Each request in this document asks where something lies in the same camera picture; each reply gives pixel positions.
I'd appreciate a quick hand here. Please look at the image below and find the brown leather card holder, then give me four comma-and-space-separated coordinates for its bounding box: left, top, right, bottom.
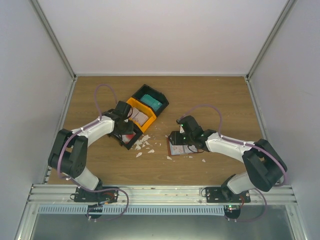
166, 137, 203, 157

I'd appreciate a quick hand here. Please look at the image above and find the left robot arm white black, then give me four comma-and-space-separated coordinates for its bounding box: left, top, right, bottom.
48, 101, 134, 202

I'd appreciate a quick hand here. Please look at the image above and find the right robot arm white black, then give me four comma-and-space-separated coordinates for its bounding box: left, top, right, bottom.
168, 115, 288, 203

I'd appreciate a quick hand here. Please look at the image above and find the red white card stack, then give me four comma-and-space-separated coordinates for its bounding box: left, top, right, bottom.
122, 133, 136, 145

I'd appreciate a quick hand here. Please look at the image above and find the black bin with red cards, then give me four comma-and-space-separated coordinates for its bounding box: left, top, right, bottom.
108, 128, 143, 150

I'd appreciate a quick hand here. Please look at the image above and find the yellow bin with white cards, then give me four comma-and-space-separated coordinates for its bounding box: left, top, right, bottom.
126, 97, 157, 133

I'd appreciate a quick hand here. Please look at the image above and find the black bin with teal cards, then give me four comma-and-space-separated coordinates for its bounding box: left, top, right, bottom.
132, 84, 169, 117

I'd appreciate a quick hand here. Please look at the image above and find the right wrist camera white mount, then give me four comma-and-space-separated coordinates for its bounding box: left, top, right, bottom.
179, 124, 185, 134

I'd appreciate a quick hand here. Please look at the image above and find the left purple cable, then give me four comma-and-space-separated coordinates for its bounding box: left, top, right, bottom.
57, 84, 130, 222

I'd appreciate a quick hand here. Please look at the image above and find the grey slotted cable duct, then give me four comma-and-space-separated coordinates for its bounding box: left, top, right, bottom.
38, 204, 225, 216

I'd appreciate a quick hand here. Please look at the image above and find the aluminium front rail frame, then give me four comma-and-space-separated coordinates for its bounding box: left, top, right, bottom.
15, 184, 308, 240

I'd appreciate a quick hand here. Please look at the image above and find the left aluminium corner post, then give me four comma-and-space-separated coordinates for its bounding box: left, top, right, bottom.
29, 0, 77, 81

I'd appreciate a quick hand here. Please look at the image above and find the aluminium corner post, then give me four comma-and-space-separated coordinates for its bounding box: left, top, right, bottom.
245, 0, 297, 82
29, 0, 77, 81

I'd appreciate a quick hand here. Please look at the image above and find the right aluminium corner post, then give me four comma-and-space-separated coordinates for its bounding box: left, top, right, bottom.
245, 0, 297, 82

